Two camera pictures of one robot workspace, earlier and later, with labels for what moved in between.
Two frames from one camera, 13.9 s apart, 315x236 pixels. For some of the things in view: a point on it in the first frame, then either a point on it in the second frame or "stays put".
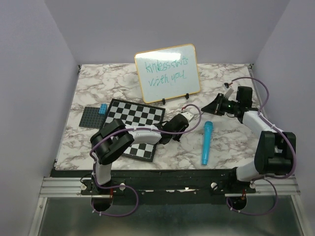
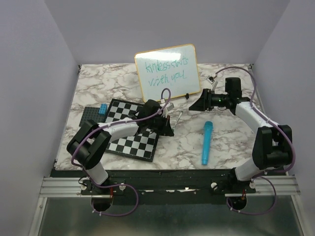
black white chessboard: [134, 114] stays put
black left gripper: [178, 137] to [166, 130]
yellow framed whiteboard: [168, 73] stays put
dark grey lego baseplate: [92, 118] stays put
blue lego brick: [103, 108] stays put
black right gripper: [215, 106] to [204, 102]
